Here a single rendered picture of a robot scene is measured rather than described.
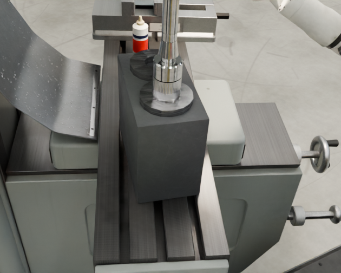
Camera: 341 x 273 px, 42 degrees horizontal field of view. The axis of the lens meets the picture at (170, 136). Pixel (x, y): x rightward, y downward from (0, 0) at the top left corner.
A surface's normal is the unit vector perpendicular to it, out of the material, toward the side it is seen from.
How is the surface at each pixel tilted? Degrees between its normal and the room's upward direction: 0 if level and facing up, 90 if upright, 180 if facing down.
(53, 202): 90
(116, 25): 90
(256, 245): 90
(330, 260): 0
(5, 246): 89
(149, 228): 0
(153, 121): 0
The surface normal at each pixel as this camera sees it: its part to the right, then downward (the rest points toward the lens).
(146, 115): 0.04, -0.75
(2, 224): 0.80, 0.41
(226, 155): 0.08, 0.66
